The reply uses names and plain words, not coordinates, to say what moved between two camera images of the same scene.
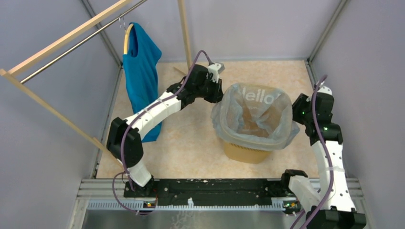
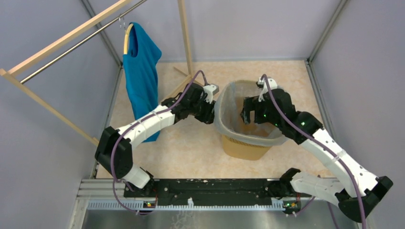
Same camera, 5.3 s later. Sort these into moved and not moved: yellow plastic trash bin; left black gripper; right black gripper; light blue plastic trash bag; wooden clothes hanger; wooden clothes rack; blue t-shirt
Moved: left black gripper; right black gripper; yellow plastic trash bin
Not moved: wooden clothes hanger; blue t-shirt; light blue plastic trash bag; wooden clothes rack
